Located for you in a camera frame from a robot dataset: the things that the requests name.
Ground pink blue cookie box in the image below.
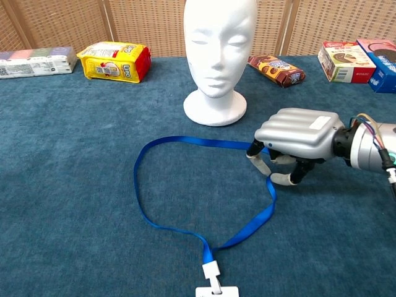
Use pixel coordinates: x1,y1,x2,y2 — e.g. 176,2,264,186
355,38,396,94

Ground multicolour tissue pack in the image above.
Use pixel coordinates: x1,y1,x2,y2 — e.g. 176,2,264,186
0,46,78,80

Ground red green wafer box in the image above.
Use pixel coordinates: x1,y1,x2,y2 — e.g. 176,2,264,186
317,41,377,84

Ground white foam mannequin head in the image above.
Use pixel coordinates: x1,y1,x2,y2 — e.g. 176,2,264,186
183,0,258,127

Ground blue lanyard with badge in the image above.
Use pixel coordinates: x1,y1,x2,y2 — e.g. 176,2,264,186
133,136,278,297

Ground brown chocolate cookie bag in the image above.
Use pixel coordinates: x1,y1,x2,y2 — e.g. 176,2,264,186
247,54,306,89

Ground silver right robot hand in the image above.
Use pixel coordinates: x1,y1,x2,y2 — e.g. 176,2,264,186
246,107,346,187

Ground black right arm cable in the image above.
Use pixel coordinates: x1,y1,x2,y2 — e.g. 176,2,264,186
382,148,396,199

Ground woven bamboo folding screen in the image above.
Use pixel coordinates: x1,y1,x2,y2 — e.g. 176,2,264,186
0,0,396,58

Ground teal table cloth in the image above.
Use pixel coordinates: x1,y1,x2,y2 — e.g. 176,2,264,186
0,55,396,297

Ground yellow Lipo biscuit pack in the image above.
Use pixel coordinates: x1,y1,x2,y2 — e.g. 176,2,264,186
76,41,152,84

